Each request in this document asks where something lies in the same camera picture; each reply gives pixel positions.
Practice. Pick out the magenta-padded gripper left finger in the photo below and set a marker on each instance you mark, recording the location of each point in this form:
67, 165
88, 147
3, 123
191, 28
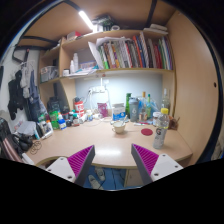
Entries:
63, 168

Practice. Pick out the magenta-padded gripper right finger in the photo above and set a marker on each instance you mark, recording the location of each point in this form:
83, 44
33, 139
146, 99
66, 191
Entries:
165, 166

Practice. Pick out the clear yellow-capped drink bottle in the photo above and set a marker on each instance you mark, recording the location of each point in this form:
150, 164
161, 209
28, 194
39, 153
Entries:
161, 131

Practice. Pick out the grey slipper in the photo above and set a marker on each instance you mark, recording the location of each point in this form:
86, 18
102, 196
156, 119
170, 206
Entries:
93, 182
100, 174

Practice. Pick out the flat round red coaster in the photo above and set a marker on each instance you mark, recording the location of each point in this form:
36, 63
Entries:
146, 132

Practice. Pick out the brown ceramic mug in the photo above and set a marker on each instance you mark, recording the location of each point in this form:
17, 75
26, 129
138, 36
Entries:
173, 124

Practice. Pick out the small white plastic bottle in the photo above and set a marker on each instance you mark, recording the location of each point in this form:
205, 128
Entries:
89, 115

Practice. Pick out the cream ceramic cup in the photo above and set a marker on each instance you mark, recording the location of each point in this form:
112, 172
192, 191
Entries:
118, 128

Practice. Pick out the green-capped clear bottle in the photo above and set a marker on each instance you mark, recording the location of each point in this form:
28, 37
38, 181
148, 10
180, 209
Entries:
148, 108

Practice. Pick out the spoon in cream cup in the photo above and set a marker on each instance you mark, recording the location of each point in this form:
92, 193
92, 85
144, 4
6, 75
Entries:
124, 120

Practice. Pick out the red and white canister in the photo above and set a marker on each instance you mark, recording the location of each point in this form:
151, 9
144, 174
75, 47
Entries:
79, 107

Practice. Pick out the amber-capped bottle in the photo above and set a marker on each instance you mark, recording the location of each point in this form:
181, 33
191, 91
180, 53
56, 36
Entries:
143, 106

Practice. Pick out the clear glass liquor bottle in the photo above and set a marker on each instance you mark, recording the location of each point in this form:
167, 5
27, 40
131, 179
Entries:
166, 100

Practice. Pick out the magenta pouch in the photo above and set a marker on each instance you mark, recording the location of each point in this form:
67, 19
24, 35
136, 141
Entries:
103, 110

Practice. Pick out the dark green bottle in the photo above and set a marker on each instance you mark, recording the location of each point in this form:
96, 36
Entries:
128, 105

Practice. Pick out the white power socket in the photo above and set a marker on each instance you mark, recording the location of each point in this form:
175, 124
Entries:
97, 89

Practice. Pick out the hanging dark clothes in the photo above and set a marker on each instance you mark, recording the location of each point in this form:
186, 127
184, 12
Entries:
20, 93

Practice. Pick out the wooden shelf unit with books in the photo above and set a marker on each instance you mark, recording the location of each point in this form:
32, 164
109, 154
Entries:
133, 71

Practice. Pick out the ceiling tube light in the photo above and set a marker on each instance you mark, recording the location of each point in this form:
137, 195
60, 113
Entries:
86, 20

